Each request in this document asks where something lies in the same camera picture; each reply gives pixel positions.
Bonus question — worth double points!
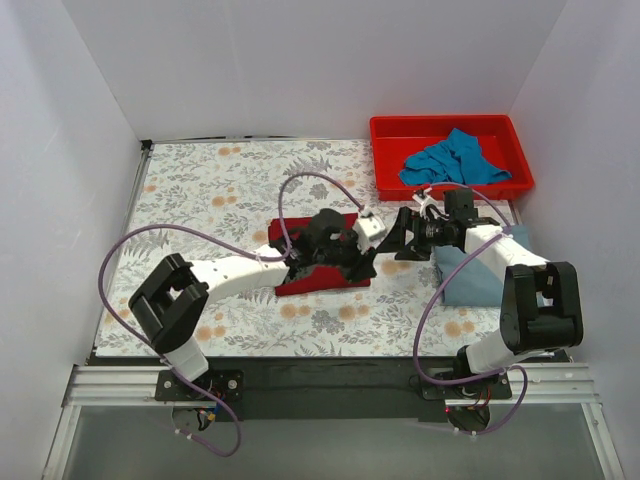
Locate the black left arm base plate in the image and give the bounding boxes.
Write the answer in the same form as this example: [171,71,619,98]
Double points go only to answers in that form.
[154,370,244,402]

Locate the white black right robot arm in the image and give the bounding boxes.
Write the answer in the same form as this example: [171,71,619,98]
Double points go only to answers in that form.
[378,207,584,385]

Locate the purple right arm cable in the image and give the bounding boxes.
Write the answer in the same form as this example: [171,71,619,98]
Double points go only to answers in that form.
[413,182,529,438]

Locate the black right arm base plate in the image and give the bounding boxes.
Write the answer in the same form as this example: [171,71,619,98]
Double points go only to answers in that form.
[416,374,512,403]

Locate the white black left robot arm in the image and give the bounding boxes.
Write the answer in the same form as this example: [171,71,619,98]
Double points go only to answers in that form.
[129,208,386,381]

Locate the aluminium frame rail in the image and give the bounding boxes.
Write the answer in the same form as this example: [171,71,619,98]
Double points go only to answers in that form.
[64,363,601,406]

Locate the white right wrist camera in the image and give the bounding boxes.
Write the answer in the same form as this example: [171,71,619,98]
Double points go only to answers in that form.
[412,187,441,220]

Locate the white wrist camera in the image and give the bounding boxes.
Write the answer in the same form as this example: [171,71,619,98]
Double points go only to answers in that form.
[352,209,387,252]
[412,187,441,220]

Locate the teal crumpled t shirt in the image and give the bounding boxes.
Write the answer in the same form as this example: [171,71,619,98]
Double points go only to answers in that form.
[398,129,512,186]

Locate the folded grey-blue t shirt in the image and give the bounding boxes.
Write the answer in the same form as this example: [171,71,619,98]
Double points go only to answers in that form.
[433,246,504,307]

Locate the floral patterned table mat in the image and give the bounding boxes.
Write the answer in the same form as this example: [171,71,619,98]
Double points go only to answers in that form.
[94,140,499,357]

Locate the red t shirt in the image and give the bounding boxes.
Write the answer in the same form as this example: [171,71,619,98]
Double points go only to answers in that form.
[268,213,371,297]

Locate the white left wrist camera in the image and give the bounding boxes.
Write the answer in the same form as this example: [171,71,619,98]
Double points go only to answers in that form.
[352,209,387,252]

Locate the red plastic bin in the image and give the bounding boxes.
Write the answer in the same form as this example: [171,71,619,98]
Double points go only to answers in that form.
[369,114,535,201]

